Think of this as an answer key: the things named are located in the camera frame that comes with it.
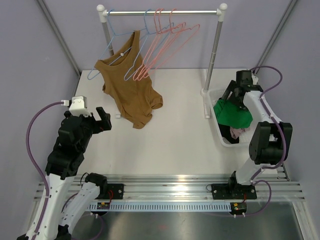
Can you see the brown tank top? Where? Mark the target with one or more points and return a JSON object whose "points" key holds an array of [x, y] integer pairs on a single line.
{"points": [[135, 100]]}

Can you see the left aluminium frame post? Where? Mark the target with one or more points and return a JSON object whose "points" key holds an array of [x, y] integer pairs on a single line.
{"points": [[55, 28]]}

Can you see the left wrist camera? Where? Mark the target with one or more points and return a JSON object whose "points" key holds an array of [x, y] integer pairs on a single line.
{"points": [[77, 106]]}

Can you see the white and grey garment rack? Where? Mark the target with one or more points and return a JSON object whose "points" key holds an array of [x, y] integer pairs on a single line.
{"points": [[126, 72]]}

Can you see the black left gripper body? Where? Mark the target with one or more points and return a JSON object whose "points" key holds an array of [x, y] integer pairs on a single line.
{"points": [[91, 125]]}

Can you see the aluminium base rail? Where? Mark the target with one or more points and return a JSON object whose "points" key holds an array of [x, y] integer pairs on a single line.
{"points": [[194, 188]]}

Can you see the mauve tank top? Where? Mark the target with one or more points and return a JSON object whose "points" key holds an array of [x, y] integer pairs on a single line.
{"points": [[237, 132]]}

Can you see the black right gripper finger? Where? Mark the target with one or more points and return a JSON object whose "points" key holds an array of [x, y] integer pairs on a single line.
{"points": [[227, 93], [239, 101]]}

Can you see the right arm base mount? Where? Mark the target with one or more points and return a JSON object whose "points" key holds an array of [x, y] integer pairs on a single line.
{"points": [[232, 190]]}

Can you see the right aluminium frame post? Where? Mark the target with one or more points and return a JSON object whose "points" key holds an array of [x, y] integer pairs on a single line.
{"points": [[277, 31]]}

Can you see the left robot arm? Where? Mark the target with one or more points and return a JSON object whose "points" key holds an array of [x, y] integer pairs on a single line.
{"points": [[54, 220]]}

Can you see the black tank top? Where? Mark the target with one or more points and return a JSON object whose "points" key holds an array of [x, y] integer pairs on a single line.
{"points": [[226, 133]]}

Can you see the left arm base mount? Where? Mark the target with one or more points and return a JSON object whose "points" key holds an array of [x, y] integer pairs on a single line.
{"points": [[107, 191]]}

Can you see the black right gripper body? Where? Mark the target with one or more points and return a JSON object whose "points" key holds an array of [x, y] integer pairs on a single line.
{"points": [[232, 97]]}

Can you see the white slotted cable duct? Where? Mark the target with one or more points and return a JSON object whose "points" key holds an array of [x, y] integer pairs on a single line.
{"points": [[120, 206]]}

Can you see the green tank top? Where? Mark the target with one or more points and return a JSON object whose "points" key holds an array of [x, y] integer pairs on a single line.
{"points": [[228, 114]]}

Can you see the aluminium frame post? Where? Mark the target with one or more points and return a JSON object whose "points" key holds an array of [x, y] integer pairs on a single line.
{"points": [[277, 31], [55, 28]]}

